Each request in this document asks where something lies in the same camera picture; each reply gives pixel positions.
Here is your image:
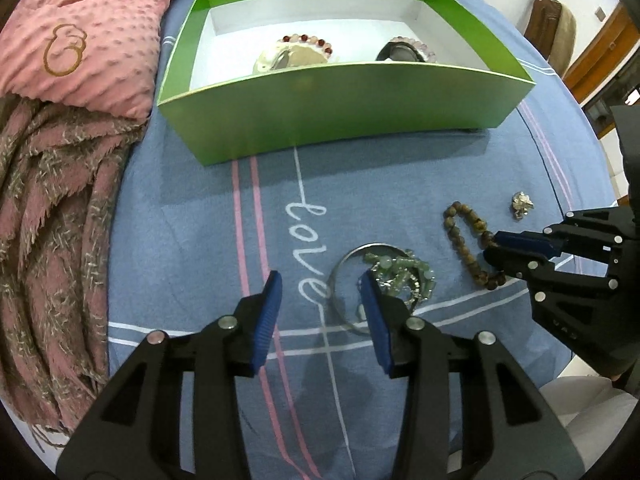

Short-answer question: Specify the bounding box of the wooden door frame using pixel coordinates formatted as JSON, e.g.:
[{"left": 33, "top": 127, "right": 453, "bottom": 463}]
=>
[{"left": 562, "top": 1, "right": 640, "bottom": 139}]

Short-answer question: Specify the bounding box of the purple pink bead bracelet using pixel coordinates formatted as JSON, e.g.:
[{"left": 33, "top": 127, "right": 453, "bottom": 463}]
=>
[{"left": 388, "top": 34, "right": 437, "bottom": 63}]

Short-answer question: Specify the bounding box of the brown wooden chair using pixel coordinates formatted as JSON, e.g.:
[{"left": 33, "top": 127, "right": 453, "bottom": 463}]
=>
[{"left": 524, "top": 0, "right": 577, "bottom": 77}]

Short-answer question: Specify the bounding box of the green cardboard box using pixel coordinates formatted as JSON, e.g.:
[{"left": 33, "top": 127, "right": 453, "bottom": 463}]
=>
[{"left": 157, "top": 0, "right": 534, "bottom": 165}]

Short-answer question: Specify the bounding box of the brown wooden bead bracelet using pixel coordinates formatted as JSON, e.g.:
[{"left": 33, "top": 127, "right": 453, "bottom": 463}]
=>
[{"left": 442, "top": 200, "right": 508, "bottom": 291}]

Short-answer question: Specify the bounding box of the silver metal bangle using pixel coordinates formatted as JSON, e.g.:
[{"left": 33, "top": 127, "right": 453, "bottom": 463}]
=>
[{"left": 328, "top": 242, "right": 424, "bottom": 336}]

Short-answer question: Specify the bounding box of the black fitness band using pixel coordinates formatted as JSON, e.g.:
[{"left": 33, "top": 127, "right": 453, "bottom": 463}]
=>
[{"left": 376, "top": 41, "right": 425, "bottom": 63}]

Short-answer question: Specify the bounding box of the green jade bead bracelet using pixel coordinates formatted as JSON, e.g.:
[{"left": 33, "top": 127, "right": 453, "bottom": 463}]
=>
[{"left": 357, "top": 248, "right": 437, "bottom": 317}]

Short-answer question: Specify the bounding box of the red pink bead bracelet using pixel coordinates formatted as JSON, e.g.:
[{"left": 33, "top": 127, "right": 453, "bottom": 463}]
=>
[{"left": 281, "top": 32, "right": 334, "bottom": 58}]

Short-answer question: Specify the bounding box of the gold flower brooch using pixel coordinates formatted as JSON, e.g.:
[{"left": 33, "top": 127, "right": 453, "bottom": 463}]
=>
[{"left": 511, "top": 191, "right": 535, "bottom": 221}]

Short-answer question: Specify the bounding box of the pink dotted bear blanket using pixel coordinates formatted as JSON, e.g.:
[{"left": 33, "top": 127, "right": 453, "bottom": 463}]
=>
[{"left": 1, "top": 0, "right": 171, "bottom": 122}]

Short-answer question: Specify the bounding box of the blue striped bed sheet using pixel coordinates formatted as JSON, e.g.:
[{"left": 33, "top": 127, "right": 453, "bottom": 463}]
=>
[{"left": 108, "top": 0, "right": 615, "bottom": 479}]

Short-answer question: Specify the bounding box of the cream white wristwatch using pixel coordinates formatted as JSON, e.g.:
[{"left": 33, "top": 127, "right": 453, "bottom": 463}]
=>
[{"left": 253, "top": 44, "right": 330, "bottom": 75}]

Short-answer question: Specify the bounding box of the pink woven fringed scarf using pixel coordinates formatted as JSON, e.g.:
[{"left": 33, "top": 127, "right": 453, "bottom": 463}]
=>
[{"left": 1, "top": 94, "right": 146, "bottom": 442}]

